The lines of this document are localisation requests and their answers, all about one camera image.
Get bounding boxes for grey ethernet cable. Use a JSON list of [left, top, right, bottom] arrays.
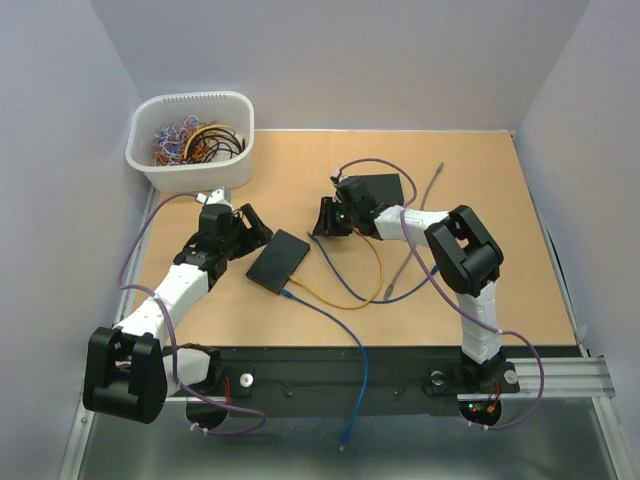
[[382, 160, 446, 301]]

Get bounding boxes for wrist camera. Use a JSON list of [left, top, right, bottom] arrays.
[[330, 172, 349, 189], [195, 187, 232, 207]]

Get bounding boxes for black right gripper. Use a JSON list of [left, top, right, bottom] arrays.
[[310, 196, 358, 236]]

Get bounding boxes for aluminium frame rail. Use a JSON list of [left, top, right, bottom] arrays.
[[57, 199, 640, 480]]

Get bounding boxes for black network switch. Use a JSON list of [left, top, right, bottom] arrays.
[[355, 173, 404, 205], [246, 229, 310, 295]]

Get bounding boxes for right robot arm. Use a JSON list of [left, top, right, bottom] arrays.
[[313, 176, 506, 390]]

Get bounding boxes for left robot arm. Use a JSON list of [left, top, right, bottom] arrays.
[[83, 201, 272, 424]]

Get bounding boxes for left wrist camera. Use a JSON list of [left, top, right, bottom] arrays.
[[195, 187, 232, 207]]

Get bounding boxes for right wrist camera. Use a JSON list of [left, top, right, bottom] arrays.
[[330, 172, 349, 189]]

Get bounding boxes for bundle of coloured wires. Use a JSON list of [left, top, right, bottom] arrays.
[[149, 114, 246, 167]]

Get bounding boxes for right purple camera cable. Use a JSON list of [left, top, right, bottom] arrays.
[[334, 158, 546, 432]]

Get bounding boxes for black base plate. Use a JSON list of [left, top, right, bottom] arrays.
[[164, 345, 521, 434]]

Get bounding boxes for short blue ethernet cable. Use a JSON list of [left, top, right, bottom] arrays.
[[305, 230, 440, 304]]

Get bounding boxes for long blue ethernet cable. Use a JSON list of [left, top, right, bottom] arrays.
[[279, 287, 370, 454]]

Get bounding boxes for purple camera cable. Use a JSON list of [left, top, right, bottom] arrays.
[[334, 158, 546, 432], [117, 192, 268, 437]]

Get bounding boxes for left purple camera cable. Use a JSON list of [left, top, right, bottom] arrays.
[[117, 192, 268, 437]]

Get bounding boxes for white plastic bin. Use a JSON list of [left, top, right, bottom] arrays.
[[125, 91, 255, 192]]

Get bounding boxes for yellow ethernet cable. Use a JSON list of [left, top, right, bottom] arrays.
[[289, 233, 386, 311]]

